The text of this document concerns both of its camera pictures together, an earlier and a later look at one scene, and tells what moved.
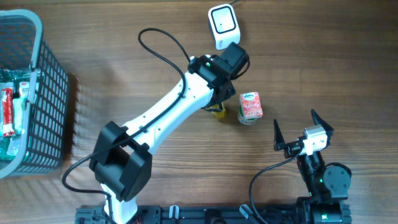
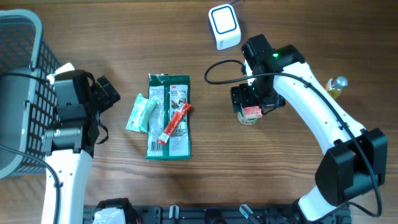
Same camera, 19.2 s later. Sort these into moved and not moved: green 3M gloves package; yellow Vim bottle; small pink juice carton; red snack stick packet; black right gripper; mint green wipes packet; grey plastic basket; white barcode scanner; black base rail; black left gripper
Moved: black left gripper; mint green wipes packet; red snack stick packet; black right gripper; yellow Vim bottle; green 3M gloves package
Not moved: white barcode scanner; grey plastic basket; black base rail; small pink juice carton
